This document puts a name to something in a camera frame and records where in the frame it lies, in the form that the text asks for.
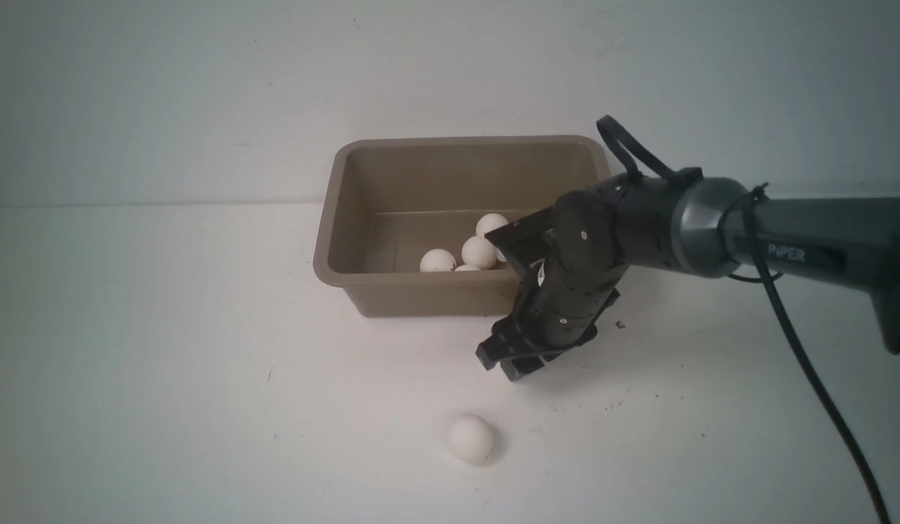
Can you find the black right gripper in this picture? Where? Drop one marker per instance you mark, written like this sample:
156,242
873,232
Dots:
570,286

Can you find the white ball logo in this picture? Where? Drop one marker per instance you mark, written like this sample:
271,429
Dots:
480,253

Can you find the white ball marked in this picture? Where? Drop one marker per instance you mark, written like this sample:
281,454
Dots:
488,223

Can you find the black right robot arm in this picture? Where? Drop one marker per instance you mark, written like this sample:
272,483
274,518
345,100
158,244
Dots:
682,221

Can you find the tan plastic bin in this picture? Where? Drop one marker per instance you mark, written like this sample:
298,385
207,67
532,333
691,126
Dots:
390,201

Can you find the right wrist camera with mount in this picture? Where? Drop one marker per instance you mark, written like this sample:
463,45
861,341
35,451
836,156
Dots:
529,247

